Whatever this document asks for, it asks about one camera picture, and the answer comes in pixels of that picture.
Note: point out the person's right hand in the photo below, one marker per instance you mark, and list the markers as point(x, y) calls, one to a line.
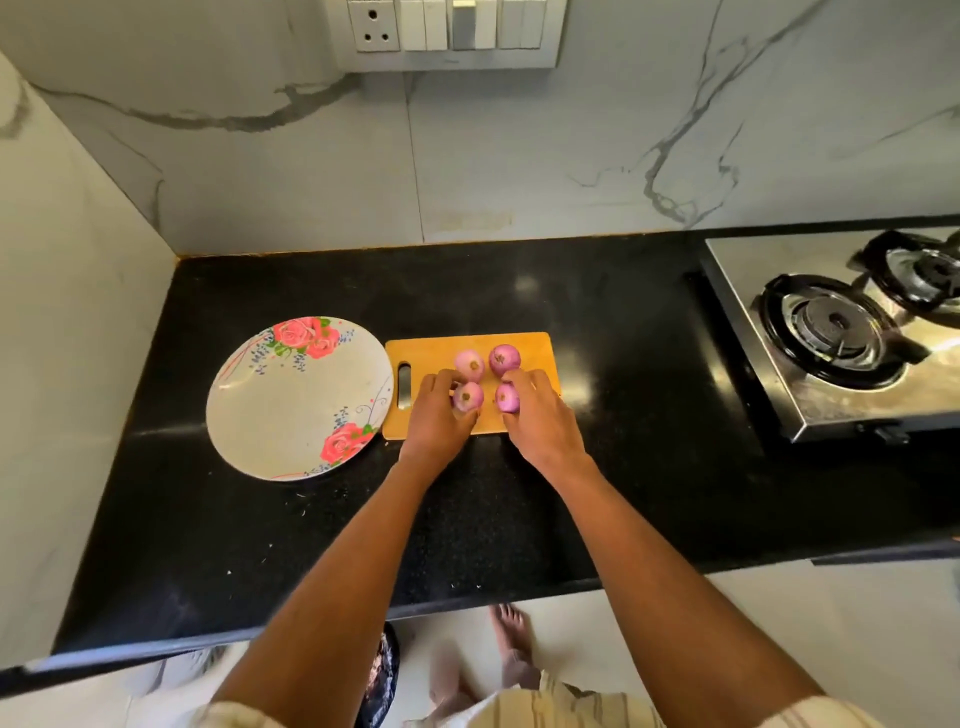
point(548, 432)

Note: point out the person's left hand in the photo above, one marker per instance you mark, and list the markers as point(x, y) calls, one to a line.
point(435, 435)

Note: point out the small pink onion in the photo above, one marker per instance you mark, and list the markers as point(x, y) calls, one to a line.
point(504, 359)
point(470, 365)
point(507, 398)
point(468, 398)

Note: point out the wooden cutting board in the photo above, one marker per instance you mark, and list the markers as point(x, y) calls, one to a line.
point(428, 353)

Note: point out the person's right forearm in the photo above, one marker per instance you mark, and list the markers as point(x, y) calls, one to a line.
point(675, 600)

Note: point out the person's left forearm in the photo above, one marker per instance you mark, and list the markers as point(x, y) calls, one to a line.
point(338, 600)

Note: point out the black stone countertop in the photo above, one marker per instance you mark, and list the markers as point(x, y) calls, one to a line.
point(645, 315)

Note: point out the person's right foot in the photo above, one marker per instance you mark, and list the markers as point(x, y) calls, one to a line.
point(513, 633)

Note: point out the person's foot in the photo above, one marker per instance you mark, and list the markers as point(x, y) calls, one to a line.
point(513, 633)
point(446, 678)

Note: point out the person's left foot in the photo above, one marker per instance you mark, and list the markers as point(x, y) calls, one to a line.
point(446, 678)

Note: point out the white floral plate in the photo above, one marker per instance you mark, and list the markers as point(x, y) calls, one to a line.
point(293, 413)

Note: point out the black dustbin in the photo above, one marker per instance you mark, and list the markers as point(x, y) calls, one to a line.
point(383, 675)

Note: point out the stainless steel gas stove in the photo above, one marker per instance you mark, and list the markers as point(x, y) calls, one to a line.
point(735, 270)

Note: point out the beige striped garment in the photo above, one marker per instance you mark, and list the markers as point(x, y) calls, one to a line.
point(600, 708)

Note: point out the black stove burner grate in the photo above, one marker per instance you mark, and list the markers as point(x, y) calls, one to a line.
point(833, 330)
point(915, 273)

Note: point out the grey slipper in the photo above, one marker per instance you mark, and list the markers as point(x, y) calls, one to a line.
point(203, 663)
point(150, 675)

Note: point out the white wall switch panel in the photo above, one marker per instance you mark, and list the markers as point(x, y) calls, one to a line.
point(446, 30)

